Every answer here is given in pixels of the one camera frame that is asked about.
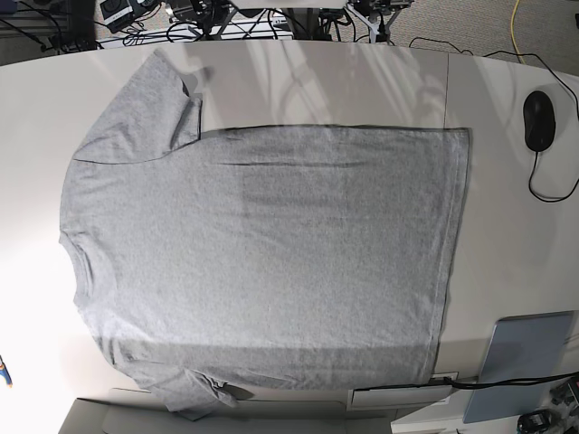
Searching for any grey T-shirt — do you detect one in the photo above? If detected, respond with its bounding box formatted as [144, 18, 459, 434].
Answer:
[60, 54, 470, 415]

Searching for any black box device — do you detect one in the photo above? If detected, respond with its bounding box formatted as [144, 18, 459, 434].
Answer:
[99, 0, 134, 33]

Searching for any black computer mouse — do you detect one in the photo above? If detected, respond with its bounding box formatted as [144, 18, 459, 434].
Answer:
[523, 90, 556, 153]

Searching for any black device with teal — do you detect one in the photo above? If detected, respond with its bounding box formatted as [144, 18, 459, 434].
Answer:
[517, 410, 554, 434]

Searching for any blue orange tool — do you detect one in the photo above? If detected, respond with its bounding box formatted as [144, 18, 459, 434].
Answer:
[0, 357, 13, 388]

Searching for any black laptop cable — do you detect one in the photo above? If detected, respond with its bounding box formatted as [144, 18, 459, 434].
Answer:
[352, 372, 579, 393]

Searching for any yellow cable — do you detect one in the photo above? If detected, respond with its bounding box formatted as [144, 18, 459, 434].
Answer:
[510, 0, 538, 64]

